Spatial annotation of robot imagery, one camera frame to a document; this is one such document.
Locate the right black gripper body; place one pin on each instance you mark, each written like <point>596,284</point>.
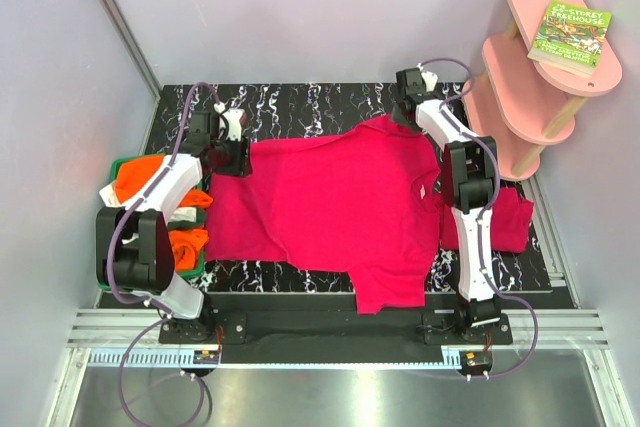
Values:
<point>397,114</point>

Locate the folded dark pink t-shirt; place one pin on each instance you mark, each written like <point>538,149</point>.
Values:
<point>510,222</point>

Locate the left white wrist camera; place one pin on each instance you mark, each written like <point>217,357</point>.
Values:
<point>231,122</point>

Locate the magenta t-shirt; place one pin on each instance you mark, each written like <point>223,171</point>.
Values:
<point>359,203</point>

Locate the green plastic basket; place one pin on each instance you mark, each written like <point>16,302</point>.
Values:
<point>190,262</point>

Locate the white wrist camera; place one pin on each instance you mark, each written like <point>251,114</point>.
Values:
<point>429,78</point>
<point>231,122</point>

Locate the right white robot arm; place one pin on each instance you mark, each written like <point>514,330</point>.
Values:
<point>469,185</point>

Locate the pink three-tier shelf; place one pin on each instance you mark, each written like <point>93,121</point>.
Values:
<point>525,105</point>

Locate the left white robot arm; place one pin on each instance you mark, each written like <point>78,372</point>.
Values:
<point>133,252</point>

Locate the green storey treehouse book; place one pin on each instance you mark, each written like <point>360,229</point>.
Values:
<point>570,38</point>

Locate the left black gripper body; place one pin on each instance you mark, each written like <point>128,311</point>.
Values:
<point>231,156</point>

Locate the white t-shirt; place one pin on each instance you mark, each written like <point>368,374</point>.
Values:
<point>197,237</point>

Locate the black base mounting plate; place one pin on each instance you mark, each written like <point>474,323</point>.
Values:
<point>244,317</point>

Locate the orange t-shirt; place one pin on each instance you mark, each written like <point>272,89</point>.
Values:
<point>132,178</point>

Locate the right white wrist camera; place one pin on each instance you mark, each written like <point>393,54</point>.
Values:
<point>429,78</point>

